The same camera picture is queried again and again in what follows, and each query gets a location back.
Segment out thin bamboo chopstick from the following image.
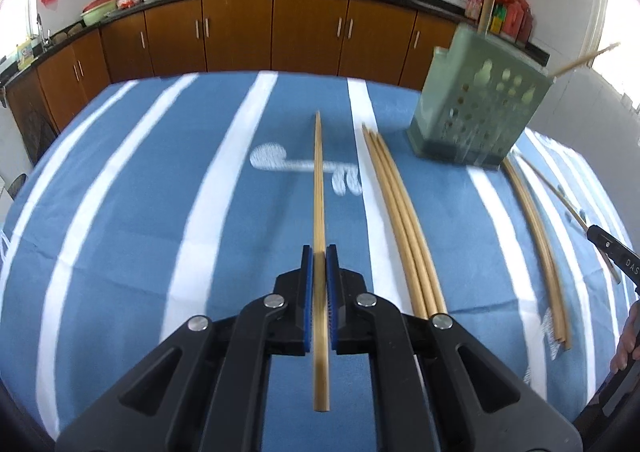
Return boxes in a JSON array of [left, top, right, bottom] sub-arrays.
[[514, 151, 622, 284]]

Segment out brown kitchen cabinets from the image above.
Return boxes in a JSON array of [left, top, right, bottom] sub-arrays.
[[2, 0, 463, 163]]

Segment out person's hand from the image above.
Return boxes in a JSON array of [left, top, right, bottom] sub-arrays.
[[610, 302, 640, 373]]

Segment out blue white striped tablecloth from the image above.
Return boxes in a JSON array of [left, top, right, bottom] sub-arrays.
[[1, 72, 637, 438]]

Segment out chopstick leaning in holder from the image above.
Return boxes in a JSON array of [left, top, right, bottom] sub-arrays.
[[549, 42, 620, 78]]

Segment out green perforated utensil holder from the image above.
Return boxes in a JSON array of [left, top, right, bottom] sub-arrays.
[[408, 24, 554, 168]]

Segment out red packages on counter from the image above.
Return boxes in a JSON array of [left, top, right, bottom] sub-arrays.
[[488, 0, 534, 47]]

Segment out green basin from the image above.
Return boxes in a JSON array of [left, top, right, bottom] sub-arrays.
[[80, 0, 117, 26]]

